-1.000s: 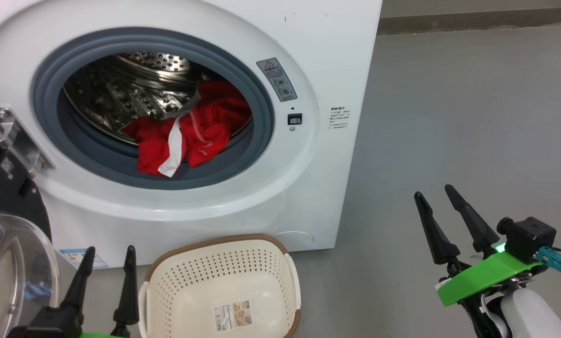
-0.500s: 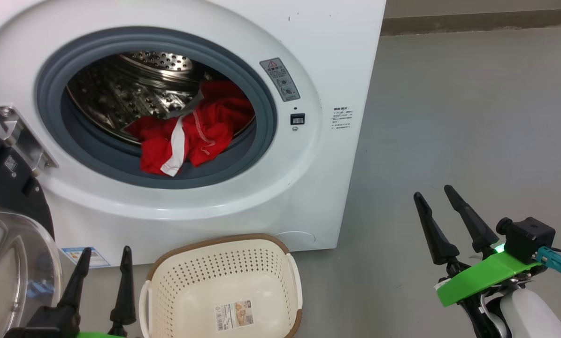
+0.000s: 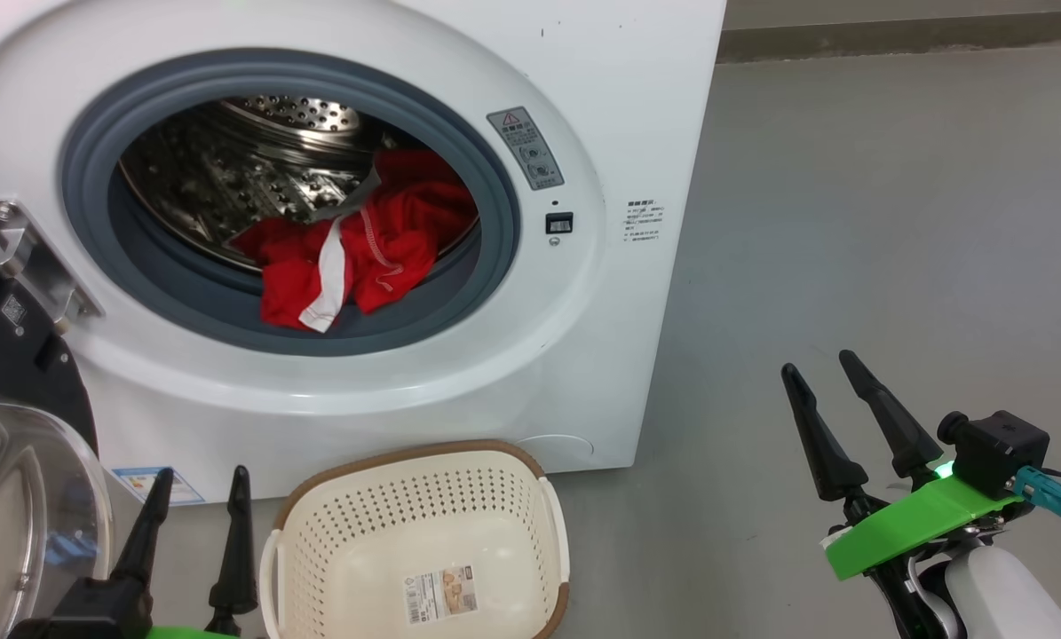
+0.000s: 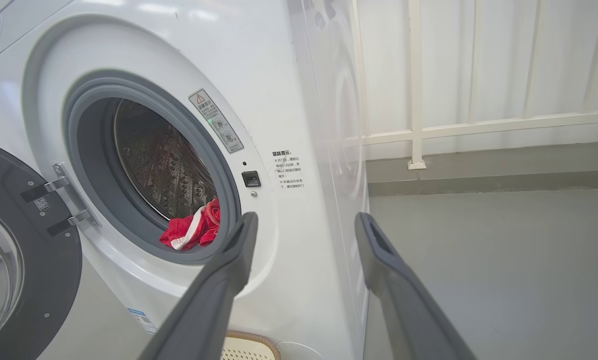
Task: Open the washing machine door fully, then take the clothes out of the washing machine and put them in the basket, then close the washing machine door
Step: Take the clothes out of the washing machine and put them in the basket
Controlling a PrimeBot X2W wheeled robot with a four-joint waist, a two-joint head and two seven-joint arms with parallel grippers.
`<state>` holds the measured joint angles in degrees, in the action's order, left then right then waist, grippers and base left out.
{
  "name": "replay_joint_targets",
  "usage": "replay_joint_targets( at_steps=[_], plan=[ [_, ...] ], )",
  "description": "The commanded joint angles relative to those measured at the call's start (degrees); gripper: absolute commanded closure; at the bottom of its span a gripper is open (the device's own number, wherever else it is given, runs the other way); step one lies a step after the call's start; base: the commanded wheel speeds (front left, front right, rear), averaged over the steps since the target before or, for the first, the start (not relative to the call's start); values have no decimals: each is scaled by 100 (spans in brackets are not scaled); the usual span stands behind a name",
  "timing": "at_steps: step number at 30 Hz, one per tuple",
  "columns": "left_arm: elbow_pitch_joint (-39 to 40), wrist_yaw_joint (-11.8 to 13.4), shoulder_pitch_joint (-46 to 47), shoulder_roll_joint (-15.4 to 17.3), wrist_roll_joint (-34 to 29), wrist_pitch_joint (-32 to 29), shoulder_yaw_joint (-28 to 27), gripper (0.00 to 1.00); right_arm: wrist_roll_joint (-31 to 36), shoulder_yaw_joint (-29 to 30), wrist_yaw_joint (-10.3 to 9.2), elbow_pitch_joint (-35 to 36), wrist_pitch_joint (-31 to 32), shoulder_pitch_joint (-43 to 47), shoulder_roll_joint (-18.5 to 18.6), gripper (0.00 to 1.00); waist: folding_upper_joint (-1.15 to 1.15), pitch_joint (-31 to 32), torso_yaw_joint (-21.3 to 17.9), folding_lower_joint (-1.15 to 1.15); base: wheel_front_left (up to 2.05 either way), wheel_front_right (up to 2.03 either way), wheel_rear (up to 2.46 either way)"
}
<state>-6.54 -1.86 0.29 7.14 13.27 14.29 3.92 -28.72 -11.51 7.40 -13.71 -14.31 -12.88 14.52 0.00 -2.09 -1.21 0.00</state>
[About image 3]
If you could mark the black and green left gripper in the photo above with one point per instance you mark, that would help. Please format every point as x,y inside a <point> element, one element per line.
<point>95,612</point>

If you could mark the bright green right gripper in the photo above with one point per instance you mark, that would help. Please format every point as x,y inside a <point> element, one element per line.
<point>921,524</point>

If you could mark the black round glass washer door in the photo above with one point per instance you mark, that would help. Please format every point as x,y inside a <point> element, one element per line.
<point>15,373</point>

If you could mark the red and white garment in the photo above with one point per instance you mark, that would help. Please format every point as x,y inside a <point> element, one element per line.
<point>397,240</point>

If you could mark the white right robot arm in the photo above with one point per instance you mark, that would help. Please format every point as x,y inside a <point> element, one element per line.
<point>1001,595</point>

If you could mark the cream basket with brown rim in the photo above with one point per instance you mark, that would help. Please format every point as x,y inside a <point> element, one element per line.
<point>317,550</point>

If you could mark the chrome metal door hinge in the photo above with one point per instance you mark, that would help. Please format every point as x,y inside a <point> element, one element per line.
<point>37,257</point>

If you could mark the small black door lock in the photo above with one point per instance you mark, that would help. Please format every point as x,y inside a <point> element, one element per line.
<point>558,223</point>

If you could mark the perforated steel washer drum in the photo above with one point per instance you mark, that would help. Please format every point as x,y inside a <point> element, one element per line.
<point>219,169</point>

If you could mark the white front-load washing machine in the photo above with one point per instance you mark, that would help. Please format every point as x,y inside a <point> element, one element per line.
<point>619,106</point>

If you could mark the grey rubber door gasket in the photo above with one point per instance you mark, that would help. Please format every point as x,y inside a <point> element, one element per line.
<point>95,151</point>

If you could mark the blue energy label sticker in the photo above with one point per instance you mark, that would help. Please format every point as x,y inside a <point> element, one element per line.
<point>162,486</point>

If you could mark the paper product sticker with barcode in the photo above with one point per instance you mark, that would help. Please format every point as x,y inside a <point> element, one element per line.
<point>441,593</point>

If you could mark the round white filter cover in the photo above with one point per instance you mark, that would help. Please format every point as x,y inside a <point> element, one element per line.
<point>561,448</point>

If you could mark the small printed text label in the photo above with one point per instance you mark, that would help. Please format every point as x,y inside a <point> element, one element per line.
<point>645,220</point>

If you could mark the dark grey baseboard strip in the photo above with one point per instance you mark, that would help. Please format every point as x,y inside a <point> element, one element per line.
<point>903,37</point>

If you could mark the grey warning sticker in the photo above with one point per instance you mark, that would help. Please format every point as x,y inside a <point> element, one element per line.
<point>526,149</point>

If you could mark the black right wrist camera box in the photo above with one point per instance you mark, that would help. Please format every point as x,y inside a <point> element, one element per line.
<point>1001,448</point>

